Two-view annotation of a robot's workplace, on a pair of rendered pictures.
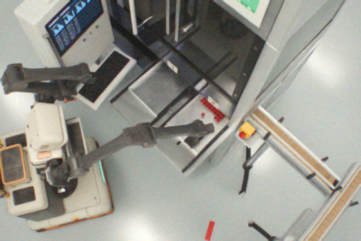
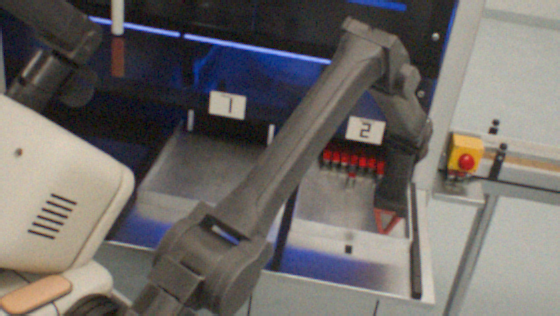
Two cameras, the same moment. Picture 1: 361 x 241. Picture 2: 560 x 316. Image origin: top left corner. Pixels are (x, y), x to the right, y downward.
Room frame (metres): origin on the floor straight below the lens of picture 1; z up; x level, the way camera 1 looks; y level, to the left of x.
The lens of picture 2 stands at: (-0.17, 0.75, 1.75)
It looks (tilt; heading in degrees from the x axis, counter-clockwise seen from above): 29 degrees down; 323
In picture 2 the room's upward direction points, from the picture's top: 10 degrees clockwise
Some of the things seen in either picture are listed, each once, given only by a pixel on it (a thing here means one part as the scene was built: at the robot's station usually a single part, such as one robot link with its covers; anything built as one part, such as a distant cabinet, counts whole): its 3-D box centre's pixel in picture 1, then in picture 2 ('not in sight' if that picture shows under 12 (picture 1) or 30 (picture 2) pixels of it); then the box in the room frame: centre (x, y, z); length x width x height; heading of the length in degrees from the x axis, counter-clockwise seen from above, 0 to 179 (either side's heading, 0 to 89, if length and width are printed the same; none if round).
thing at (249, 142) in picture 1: (249, 133); (456, 185); (0.75, -0.43, 0.87); 0.14 x 0.13 x 0.02; 141
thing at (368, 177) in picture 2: (211, 110); (356, 170); (0.86, -0.18, 0.90); 0.18 x 0.02 x 0.05; 51
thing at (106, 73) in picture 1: (104, 75); not in sight; (1.07, 0.54, 0.82); 0.40 x 0.14 x 0.02; 152
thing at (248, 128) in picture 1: (247, 129); (464, 152); (0.72, -0.39, 0.99); 0.08 x 0.07 x 0.07; 141
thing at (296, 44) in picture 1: (314, 26); not in sight; (1.13, -0.63, 1.50); 0.85 x 0.01 x 0.59; 141
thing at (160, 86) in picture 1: (162, 85); (214, 166); (1.00, 0.14, 0.90); 0.34 x 0.26 x 0.04; 141
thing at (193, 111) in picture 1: (200, 120); (354, 192); (0.79, -0.12, 0.90); 0.34 x 0.26 x 0.04; 141
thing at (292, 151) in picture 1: (294, 149); (558, 168); (0.66, -0.71, 0.92); 0.69 x 0.16 x 0.16; 51
